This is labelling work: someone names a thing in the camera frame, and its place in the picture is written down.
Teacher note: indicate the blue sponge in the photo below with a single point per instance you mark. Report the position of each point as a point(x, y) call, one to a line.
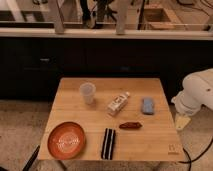
point(148, 106)

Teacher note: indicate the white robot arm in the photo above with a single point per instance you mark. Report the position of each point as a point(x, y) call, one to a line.
point(197, 91)

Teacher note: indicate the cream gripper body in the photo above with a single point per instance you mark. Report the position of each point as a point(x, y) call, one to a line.
point(181, 121)

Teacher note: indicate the translucent plastic cup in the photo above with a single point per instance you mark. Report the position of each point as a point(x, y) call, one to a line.
point(87, 90)

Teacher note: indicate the black cabinet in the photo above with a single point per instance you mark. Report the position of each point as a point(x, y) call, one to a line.
point(31, 68)

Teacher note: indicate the black white striped eraser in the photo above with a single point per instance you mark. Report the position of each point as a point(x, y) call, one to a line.
point(108, 144)

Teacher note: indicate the orange ceramic bowl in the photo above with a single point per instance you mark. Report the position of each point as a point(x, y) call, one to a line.
point(66, 140)

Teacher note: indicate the white small bottle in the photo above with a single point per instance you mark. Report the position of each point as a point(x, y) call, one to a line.
point(118, 103)

